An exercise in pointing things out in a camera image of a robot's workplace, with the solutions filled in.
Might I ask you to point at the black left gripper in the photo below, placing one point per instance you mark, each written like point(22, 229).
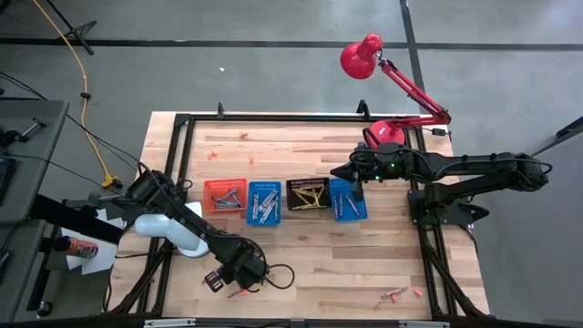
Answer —
point(243, 266)

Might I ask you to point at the black caster wheel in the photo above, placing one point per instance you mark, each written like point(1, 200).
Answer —
point(44, 309)

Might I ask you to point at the black plastic basket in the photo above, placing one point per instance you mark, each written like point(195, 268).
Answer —
point(322, 182)

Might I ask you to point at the grey bench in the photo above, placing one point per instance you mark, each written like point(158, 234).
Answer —
point(18, 273)

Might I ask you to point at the orange spray can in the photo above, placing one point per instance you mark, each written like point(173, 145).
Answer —
point(79, 248)

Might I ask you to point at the white desk lamp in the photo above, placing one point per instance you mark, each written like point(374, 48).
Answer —
point(155, 225)

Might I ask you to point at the black metal table frame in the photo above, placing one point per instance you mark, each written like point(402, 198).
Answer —
point(296, 117)

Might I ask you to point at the red desk lamp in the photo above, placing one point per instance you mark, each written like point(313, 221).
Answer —
point(360, 59)

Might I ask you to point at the grey side table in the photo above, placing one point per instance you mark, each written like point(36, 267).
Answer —
point(32, 173)

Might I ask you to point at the black metal beam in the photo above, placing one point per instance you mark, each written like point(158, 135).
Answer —
point(68, 216)

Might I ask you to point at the blue plastic basket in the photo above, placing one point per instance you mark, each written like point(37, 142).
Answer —
point(348, 216)
point(250, 184)

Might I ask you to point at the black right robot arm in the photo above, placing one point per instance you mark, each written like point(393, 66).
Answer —
point(478, 166)

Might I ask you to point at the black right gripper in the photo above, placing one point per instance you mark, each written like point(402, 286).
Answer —
point(380, 164)

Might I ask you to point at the white paper sheets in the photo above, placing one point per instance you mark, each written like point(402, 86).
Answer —
point(102, 262)

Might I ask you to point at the black metal pole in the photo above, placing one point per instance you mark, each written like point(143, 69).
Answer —
point(571, 129)

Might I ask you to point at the orange plastic basket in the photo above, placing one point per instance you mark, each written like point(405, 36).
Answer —
point(209, 184)

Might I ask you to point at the black clamp tool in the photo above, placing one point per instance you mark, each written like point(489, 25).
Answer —
point(13, 136)

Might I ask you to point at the silver metal bracket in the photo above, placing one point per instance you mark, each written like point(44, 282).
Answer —
point(423, 324)
point(168, 323)

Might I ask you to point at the black tripod stand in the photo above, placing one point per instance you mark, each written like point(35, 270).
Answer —
point(73, 31)

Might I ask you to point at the red crayon stub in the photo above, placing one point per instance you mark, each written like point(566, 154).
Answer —
point(211, 156)

